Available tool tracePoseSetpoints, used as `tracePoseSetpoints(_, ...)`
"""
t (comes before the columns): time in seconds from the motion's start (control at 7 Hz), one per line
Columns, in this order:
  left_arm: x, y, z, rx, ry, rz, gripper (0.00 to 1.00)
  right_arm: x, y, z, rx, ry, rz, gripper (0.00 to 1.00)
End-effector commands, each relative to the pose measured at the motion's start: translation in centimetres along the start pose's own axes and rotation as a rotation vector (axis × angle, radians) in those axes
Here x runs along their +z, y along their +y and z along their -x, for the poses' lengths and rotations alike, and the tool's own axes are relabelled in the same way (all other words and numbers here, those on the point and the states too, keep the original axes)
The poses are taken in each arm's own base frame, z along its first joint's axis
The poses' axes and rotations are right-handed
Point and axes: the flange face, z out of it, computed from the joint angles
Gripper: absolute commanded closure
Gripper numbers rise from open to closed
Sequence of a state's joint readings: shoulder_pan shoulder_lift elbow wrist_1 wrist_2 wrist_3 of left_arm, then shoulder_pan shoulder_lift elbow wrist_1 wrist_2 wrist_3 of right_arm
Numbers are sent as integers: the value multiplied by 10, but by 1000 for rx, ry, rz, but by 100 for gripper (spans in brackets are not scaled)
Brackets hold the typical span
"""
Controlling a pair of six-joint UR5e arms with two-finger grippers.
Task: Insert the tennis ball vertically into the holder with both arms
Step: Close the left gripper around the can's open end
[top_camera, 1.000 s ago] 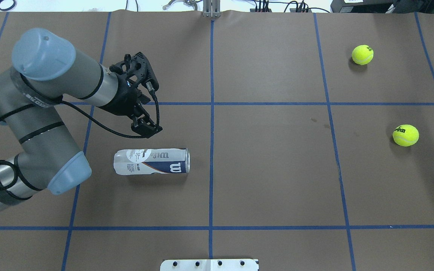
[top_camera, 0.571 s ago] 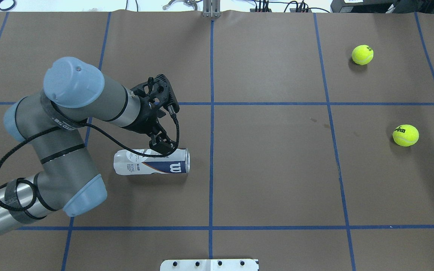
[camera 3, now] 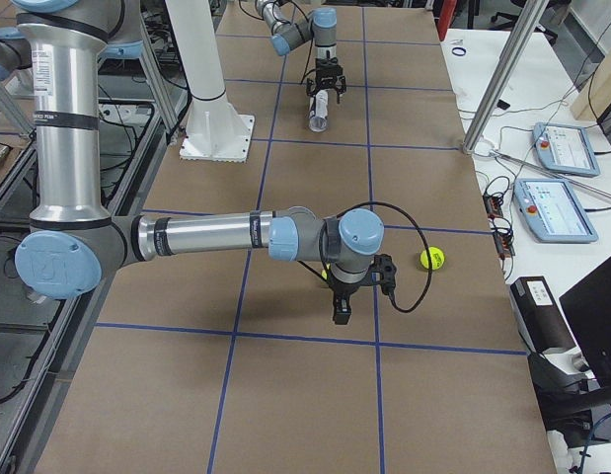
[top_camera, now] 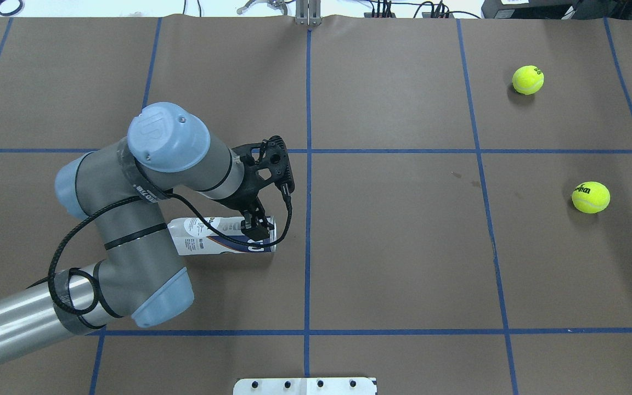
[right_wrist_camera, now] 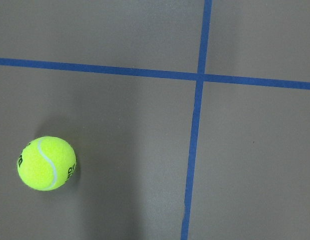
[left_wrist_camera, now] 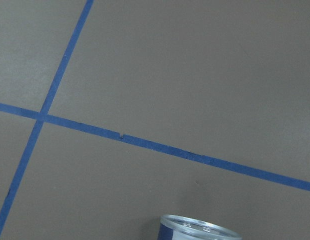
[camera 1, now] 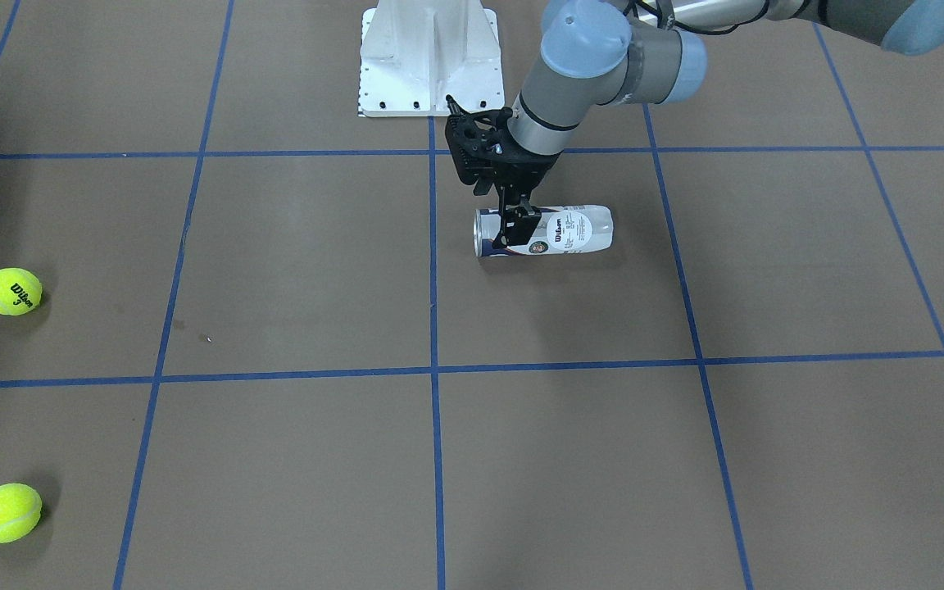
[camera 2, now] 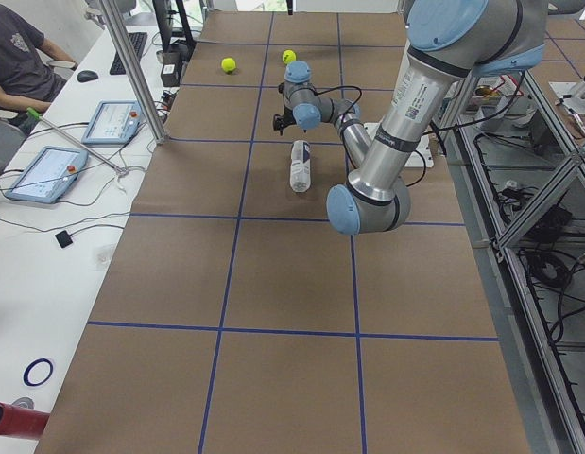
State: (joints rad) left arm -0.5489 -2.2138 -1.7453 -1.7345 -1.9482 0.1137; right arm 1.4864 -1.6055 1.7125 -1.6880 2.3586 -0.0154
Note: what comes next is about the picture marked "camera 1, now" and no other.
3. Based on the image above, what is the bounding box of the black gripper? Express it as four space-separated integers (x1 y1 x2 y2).
445 96 559 249

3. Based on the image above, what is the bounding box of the Wilson tennis ball can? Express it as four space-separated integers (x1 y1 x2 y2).
473 205 614 257

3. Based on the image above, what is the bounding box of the yellow Wilson tennis ball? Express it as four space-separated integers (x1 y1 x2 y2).
0 268 43 316

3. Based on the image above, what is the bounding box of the yellow Roland Garros tennis ball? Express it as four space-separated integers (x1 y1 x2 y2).
0 483 43 544

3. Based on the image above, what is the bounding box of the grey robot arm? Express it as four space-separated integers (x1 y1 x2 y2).
445 1 944 257

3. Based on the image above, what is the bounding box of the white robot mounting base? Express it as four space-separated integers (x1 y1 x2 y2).
357 1 506 117

